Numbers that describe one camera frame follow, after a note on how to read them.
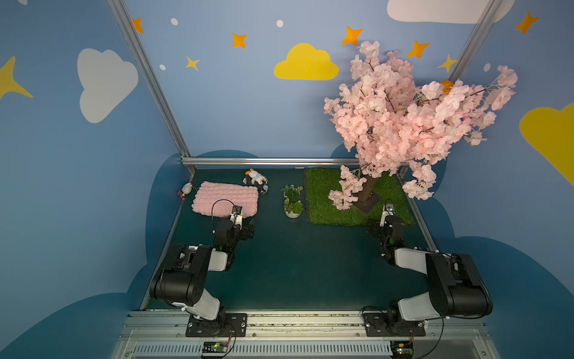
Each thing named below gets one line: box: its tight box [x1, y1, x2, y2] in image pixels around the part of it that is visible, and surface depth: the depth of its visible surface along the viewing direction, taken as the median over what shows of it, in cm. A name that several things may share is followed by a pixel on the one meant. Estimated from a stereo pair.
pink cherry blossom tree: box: [323, 40, 519, 214], surface depth 69 cm
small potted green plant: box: [280, 183, 305, 220], surface depth 103 cm
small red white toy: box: [176, 182, 193, 201], surface depth 112 cm
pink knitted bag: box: [191, 180, 259, 219], surface depth 104 cm
